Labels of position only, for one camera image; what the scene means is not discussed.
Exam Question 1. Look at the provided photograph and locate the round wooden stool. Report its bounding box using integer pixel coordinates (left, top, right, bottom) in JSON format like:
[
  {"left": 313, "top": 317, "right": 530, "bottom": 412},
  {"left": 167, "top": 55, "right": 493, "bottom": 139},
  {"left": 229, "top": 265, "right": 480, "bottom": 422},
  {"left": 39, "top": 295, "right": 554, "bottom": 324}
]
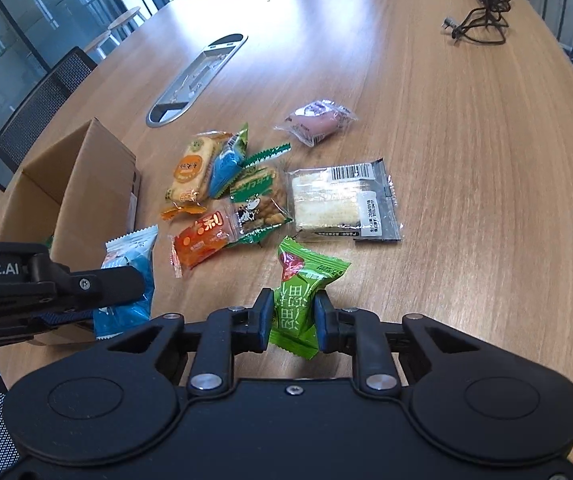
[
  {"left": 108, "top": 6, "right": 148, "bottom": 43},
  {"left": 83, "top": 30, "right": 118, "bottom": 63}
]

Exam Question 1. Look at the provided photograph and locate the yellow rice cracker packet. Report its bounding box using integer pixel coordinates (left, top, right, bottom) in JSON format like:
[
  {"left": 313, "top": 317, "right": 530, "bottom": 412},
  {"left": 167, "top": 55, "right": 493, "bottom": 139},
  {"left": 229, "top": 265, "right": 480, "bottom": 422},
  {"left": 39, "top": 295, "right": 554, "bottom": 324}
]
[{"left": 160, "top": 132, "right": 234, "bottom": 222}]

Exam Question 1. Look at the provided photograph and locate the glass partition wall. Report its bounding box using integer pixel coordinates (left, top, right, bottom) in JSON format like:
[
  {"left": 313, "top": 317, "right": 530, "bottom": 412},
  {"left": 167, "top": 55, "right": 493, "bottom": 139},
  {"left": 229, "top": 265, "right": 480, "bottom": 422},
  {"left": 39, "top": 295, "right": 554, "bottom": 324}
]
[{"left": 0, "top": 0, "right": 132, "bottom": 196}]

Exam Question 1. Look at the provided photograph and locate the clear white cake packet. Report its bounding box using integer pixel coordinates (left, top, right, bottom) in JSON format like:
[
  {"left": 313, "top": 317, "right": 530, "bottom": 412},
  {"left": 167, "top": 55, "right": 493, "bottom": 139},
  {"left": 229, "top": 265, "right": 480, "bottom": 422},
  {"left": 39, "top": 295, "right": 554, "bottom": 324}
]
[{"left": 286, "top": 158, "right": 403, "bottom": 244}]

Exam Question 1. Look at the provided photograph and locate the black metal railing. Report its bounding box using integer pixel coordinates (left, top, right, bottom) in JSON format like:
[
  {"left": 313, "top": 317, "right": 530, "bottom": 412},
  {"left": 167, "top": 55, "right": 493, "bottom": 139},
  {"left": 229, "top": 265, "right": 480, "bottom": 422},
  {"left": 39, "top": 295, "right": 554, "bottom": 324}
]
[{"left": 118, "top": 0, "right": 573, "bottom": 58}]

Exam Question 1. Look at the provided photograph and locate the green clear peanut packet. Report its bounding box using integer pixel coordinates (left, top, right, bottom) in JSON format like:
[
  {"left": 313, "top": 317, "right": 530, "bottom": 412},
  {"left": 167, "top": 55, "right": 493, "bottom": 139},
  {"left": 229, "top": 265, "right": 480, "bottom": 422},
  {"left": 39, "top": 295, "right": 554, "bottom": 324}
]
[{"left": 226, "top": 142, "right": 295, "bottom": 247}]

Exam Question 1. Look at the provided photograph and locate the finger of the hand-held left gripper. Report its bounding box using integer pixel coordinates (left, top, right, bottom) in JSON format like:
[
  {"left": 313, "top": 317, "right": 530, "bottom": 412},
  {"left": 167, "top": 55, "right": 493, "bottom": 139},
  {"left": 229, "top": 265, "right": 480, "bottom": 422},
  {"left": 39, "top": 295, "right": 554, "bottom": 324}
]
[
  {"left": 0, "top": 307, "right": 98, "bottom": 347},
  {"left": 29, "top": 254, "right": 147, "bottom": 312}
]

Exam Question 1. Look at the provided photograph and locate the silver oval cable port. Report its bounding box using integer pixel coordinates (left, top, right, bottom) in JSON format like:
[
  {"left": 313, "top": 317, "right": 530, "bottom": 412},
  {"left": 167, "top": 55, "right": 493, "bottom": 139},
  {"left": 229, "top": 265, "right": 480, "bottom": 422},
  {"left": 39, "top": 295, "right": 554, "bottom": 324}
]
[{"left": 146, "top": 33, "right": 248, "bottom": 129}]

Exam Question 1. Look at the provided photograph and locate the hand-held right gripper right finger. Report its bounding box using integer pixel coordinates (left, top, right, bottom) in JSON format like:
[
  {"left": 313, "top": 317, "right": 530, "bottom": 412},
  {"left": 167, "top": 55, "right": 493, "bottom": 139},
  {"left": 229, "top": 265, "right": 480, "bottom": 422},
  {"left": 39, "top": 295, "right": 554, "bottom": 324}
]
[{"left": 313, "top": 291, "right": 472, "bottom": 393}]

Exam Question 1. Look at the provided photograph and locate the light green snack packet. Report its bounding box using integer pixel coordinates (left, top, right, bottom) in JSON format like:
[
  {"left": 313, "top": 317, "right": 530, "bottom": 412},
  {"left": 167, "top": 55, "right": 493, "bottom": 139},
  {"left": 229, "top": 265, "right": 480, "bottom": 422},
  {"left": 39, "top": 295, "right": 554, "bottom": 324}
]
[{"left": 269, "top": 236, "right": 352, "bottom": 361}]

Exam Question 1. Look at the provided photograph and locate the blue green snack packet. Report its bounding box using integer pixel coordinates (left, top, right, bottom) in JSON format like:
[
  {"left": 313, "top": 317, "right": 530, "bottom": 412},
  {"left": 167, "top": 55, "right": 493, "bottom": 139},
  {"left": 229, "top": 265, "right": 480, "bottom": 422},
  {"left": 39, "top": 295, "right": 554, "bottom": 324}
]
[{"left": 209, "top": 122, "right": 250, "bottom": 199}]

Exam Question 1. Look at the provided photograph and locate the black power adapter with cable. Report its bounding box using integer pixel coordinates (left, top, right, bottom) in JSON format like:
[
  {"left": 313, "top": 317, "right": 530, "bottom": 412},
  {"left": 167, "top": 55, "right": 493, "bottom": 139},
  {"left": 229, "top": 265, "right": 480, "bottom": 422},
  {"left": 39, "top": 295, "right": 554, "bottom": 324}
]
[{"left": 441, "top": 0, "right": 513, "bottom": 47}]

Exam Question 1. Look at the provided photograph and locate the orange snack packet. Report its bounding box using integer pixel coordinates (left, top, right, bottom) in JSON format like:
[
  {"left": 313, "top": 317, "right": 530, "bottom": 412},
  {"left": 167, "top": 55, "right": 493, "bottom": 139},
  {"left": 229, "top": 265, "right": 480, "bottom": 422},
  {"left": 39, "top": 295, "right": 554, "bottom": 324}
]
[{"left": 169, "top": 209, "right": 240, "bottom": 279}]

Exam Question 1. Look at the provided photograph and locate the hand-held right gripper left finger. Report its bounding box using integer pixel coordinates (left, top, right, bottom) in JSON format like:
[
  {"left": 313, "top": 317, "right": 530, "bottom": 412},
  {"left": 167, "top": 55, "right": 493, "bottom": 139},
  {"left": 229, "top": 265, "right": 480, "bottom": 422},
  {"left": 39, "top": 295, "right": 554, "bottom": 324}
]
[{"left": 106, "top": 287, "right": 276, "bottom": 396}]

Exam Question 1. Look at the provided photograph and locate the blue white snack packet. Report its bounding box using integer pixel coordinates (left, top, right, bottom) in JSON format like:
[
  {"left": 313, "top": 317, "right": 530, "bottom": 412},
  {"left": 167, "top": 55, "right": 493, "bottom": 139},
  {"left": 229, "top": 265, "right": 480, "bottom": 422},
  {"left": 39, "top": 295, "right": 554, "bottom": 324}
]
[{"left": 92, "top": 225, "right": 160, "bottom": 342}]

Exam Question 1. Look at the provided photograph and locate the brown cardboard box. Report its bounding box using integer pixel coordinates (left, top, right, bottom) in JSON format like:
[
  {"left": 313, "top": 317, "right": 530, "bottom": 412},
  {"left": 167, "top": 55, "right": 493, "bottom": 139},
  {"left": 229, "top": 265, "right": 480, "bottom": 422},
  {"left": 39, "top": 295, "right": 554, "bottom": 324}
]
[{"left": 0, "top": 117, "right": 142, "bottom": 347}]

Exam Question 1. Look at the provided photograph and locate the pink pastry packet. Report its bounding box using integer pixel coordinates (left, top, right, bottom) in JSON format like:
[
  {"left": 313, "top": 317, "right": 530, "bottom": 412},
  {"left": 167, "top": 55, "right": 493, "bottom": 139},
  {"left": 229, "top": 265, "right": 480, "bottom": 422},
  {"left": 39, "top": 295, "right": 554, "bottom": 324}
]
[{"left": 274, "top": 100, "right": 357, "bottom": 147}]

